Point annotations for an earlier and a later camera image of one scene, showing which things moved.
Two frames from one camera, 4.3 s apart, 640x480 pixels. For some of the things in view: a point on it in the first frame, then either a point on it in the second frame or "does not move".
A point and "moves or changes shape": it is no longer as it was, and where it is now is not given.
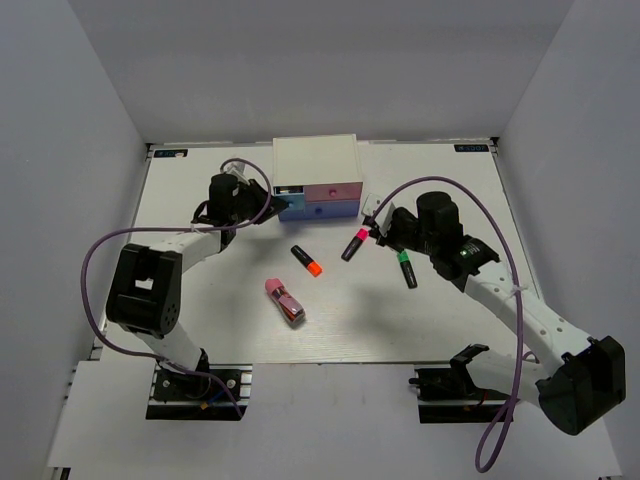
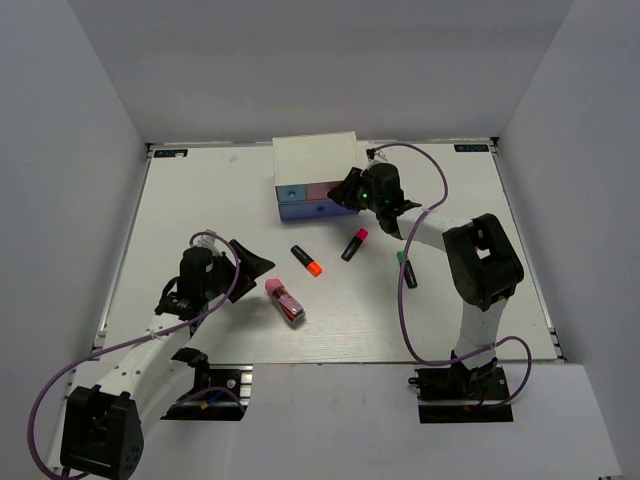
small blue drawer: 296,200 moves or changes shape
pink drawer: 344,191 does not move
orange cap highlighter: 310,265 does not move
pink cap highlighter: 361,235 does not move
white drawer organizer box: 316,160 does not move
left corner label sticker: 170,153 does not move
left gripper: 255,190 to 251,267
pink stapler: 287,303 does not move
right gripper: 390,237 to 347,192
